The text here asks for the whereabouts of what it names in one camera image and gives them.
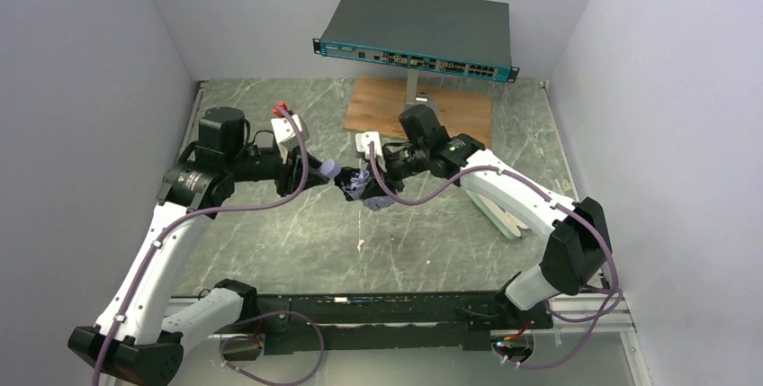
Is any purple folding umbrella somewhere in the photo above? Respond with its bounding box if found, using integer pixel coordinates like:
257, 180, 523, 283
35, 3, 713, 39
319, 159, 395, 211

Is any mint green umbrella case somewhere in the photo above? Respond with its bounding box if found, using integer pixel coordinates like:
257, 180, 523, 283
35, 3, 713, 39
466, 190, 529, 239

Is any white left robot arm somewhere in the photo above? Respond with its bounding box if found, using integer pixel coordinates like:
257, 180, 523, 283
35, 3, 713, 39
67, 103, 326, 385

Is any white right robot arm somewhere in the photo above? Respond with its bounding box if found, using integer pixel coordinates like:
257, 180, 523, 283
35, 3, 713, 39
357, 104, 616, 312

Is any wooden base board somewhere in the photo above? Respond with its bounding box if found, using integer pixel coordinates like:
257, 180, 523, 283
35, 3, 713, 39
343, 76, 492, 146

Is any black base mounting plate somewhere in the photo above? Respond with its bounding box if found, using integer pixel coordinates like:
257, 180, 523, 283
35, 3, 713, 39
220, 291, 553, 355

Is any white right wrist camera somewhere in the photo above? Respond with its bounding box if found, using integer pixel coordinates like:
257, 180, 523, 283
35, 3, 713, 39
354, 131, 384, 162

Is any metal stand post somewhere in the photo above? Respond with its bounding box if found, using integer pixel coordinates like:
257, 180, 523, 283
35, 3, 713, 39
404, 69, 439, 112

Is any grey network switch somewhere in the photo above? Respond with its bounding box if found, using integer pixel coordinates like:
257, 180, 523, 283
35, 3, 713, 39
312, 0, 519, 83

